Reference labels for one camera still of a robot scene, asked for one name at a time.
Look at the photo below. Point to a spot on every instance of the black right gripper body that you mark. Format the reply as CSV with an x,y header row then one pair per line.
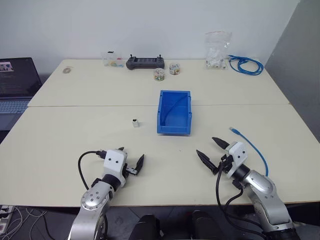
x,y
225,163

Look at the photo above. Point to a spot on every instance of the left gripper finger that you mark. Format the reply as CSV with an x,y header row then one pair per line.
x,y
140,162
121,148

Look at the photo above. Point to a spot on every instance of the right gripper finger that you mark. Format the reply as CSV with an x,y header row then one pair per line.
x,y
206,160
221,143

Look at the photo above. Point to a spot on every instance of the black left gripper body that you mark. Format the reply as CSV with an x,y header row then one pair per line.
x,y
126,171

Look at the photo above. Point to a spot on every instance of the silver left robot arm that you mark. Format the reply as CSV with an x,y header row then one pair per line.
x,y
93,200

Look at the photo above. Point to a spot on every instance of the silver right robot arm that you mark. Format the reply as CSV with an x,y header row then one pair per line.
x,y
265,197

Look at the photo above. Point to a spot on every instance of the small white connector cube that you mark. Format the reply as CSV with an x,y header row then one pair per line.
x,y
135,123

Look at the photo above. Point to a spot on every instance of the blue plastic storage bin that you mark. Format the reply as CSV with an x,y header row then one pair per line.
x,y
175,113

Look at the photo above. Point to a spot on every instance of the dark rounded shape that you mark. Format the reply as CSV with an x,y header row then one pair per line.
x,y
147,227
203,225

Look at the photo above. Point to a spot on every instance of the clear jar of colourful beads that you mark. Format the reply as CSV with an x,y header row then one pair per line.
x,y
174,69
159,75

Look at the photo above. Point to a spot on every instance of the clear box with colourful bits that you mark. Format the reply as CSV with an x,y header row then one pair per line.
x,y
113,60

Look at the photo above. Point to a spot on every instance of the black handheld remote controller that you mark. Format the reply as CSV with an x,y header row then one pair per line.
x,y
146,63

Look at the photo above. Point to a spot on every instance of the clear bag of white parts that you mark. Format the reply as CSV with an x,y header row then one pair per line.
x,y
217,53

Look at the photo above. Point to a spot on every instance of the clear tape roll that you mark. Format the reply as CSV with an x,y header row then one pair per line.
x,y
67,70

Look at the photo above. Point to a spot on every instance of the grey open laptop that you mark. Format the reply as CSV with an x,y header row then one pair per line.
x,y
15,85

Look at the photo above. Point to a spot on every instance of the white power strip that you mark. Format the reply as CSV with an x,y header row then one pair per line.
x,y
5,212

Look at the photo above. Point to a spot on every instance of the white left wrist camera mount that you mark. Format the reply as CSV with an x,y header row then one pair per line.
x,y
113,160

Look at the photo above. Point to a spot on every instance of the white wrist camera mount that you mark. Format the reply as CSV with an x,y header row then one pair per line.
x,y
113,160
238,155

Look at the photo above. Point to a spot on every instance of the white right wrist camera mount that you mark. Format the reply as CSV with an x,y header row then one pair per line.
x,y
238,155

